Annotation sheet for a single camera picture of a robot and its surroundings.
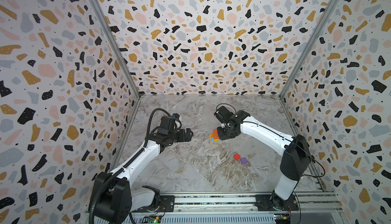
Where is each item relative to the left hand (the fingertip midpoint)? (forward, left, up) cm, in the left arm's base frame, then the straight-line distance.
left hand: (186, 131), depth 84 cm
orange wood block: (+5, -15, -13) cm, 21 cm away
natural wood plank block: (0, -17, -14) cm, 22 cm away
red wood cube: (-9, -29, -15) cm, 34 cm away
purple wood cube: (-11, -33, -14) cm, 37 cm away
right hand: (-1, -19, -1) cm, 19 cm away
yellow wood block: (+1, -18, -13) cm, 22 cm away
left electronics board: (-38, +15, -14) cm, 43 cm away
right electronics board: (-39, -46, -15) cm, 63 cm away
